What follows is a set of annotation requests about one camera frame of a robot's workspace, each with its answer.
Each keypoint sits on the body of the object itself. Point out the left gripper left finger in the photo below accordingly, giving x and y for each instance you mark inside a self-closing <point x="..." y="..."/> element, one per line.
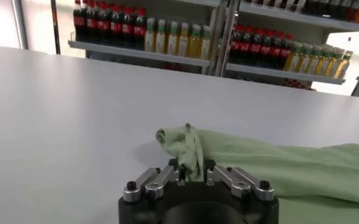
<point x="158" y="179"/>

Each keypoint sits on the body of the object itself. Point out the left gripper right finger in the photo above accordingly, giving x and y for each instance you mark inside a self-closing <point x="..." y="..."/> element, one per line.
<point x="231" y="179"/>

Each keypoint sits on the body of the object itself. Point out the light green polo shirt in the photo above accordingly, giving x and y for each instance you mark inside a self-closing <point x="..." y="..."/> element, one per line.
<point x="289" y="170"/>

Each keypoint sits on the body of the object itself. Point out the red cap cola bottle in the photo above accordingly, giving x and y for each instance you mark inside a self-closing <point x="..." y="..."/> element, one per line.
<point x="139" y="30"/>
<point x="286" y="52"/>
<point x="115" y="26"/>
<point x="245" y="47"/>
<point x="91" y="23"/>
<point x="79" y="22"/>
<point x="127" y="28"/>
<point x="235" y="45"/>
<point x="255" y="48"/>
<point x="265" y="49"/>
<point x="275" y="51"/>
<point x="103" y="25"/>

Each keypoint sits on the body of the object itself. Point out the yellow juice green cap bottle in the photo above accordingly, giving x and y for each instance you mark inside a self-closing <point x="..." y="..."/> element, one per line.
<point x="331" y="64"/>
<point x="292" y="60"/>
<point x="343" y="65"/>
<point x="172" y="44"/>
<point x="322" y="64"/>
<point x="313" y="62"/>
<point x="195" y="47"/>
<point x="161" y="42"/>
<point x="206" y="48"/>
<point x="150" y="41"/>
<point x="183" y="45"/>
<point x="303" y="61"/>

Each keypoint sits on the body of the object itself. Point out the black slanted metal pole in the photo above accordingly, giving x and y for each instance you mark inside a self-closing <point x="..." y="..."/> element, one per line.
<point x="55" y="27"/>

